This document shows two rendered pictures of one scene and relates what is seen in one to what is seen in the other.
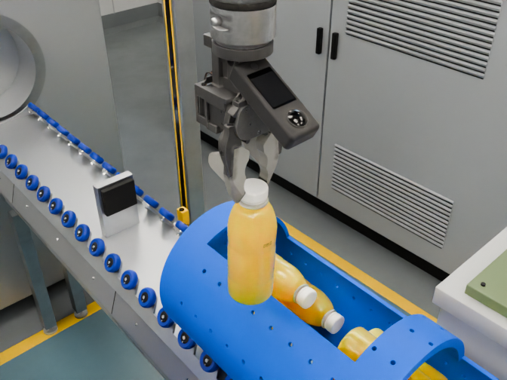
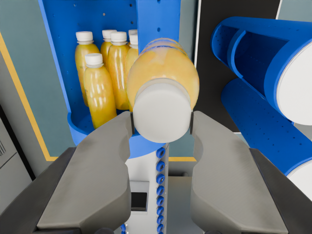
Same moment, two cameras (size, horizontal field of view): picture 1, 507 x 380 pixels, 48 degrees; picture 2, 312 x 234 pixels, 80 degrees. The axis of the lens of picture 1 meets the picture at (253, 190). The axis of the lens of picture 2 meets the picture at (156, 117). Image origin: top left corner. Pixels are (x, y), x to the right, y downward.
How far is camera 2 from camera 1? 0.67 m
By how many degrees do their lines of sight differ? 35
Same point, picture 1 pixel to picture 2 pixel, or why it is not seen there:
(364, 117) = not seen: outside the picture
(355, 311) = (63, 30)
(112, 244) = (149, 176)
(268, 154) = (110, 158)
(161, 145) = not seen: hidden behind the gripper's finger
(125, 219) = (135, 185)
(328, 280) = (66, 63)
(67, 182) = (143, 220)
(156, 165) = not seen: hidden behind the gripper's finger
